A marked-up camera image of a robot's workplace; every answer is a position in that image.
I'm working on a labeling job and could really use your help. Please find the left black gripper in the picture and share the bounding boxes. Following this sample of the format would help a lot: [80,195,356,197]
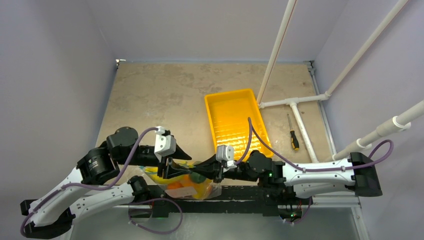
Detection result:
[118,142,194,177]

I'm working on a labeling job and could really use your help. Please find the green avocado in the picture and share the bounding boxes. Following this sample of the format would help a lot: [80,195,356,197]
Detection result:
[189,172,207,184]

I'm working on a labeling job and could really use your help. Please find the orange fruit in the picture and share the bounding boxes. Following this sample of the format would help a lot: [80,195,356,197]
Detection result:
[167,180,191,190]

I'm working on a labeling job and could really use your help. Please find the yellow banana bunch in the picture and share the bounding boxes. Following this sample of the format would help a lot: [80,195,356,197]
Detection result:
[144,162,196,186]

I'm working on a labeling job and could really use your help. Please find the clear zip bag blue zipper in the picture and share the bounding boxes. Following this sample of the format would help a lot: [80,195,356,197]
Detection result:
[139,166,222,200]

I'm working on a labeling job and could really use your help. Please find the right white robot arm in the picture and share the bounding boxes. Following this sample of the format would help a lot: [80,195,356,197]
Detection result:
[191,150,383,204]

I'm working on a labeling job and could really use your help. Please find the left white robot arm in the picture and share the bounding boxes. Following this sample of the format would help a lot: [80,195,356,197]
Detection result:
[20,126,190,240]

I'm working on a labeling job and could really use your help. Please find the yellow plastic tray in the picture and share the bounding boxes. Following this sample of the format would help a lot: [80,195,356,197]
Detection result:
[204,88,274,160]

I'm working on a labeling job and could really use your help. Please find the black yellow screwdriver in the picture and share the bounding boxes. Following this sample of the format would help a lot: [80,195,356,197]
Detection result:
[287,114,300,151]

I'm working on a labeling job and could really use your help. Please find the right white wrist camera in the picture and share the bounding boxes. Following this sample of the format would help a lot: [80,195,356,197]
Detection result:
[215,145,236,171]

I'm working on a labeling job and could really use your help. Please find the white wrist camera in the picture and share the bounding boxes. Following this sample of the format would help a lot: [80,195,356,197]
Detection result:
[154,126,177,161]
[215,145,236,171]

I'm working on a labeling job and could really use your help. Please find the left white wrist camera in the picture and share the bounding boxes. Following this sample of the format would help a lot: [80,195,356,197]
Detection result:
[154,126,177,161]

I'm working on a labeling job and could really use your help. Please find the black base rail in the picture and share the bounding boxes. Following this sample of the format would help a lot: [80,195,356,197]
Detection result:
[128,177,313,219]

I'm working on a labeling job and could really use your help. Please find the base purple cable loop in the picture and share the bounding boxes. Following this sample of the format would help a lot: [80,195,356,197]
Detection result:
[127,197,184,235]

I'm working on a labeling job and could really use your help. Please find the aluminium frame rail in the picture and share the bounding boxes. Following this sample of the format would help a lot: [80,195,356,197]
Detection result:
[303,60,370,240]

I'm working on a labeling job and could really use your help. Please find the white pvc pipe frame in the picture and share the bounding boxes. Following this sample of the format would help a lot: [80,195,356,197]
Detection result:
[255,0,424,163]

